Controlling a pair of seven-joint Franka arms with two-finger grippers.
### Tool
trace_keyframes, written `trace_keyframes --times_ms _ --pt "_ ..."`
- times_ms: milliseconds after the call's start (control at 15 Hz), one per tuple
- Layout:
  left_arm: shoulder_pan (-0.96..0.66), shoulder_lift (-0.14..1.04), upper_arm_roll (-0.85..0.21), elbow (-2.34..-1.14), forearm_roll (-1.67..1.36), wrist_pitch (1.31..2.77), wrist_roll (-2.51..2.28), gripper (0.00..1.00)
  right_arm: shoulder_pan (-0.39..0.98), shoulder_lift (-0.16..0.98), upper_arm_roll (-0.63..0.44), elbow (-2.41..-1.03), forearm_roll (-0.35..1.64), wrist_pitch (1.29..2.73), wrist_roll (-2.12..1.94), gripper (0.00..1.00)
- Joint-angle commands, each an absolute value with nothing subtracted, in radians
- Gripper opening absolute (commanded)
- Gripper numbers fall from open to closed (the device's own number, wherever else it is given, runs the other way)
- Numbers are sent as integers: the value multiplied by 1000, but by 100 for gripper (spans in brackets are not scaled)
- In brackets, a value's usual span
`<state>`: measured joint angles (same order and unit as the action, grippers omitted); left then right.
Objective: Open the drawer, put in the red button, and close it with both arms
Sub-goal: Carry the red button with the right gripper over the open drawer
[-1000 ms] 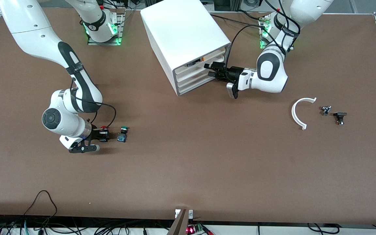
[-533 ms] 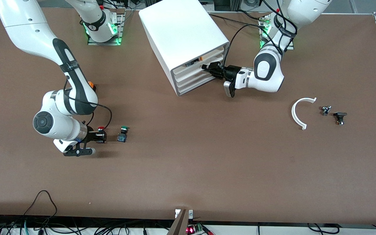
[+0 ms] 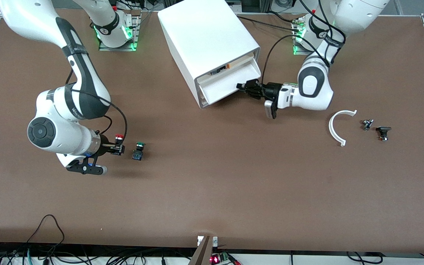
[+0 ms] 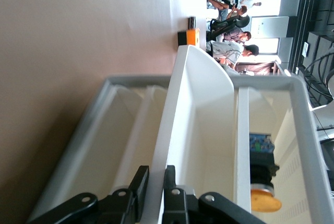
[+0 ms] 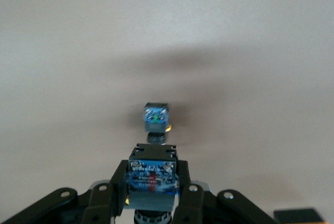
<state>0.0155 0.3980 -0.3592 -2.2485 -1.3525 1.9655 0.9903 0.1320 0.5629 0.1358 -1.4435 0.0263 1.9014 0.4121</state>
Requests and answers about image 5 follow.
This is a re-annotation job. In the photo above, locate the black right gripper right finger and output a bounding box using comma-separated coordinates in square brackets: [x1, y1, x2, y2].
[174, 160, 281, 224]

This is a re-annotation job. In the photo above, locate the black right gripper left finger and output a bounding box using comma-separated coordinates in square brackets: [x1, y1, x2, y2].
[0, 160, 130, 224]

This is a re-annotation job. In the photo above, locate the red push button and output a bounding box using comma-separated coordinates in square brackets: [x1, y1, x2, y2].
[124, 143, 181, 224]

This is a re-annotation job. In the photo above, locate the orange box with hole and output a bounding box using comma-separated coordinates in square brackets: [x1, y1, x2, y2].
[273, 208, 327, 224]

